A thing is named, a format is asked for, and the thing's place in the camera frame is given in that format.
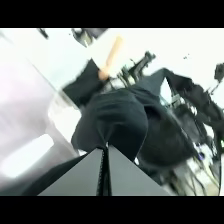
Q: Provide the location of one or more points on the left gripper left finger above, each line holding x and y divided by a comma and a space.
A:
80, 180

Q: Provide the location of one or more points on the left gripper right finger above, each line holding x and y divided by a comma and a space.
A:
130, 180

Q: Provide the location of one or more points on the black garment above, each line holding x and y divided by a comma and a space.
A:
116, 116
83, 88

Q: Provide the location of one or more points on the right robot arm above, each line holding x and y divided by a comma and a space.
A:
199, 97

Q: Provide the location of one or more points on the person's forearm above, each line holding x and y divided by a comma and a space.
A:
111, 56

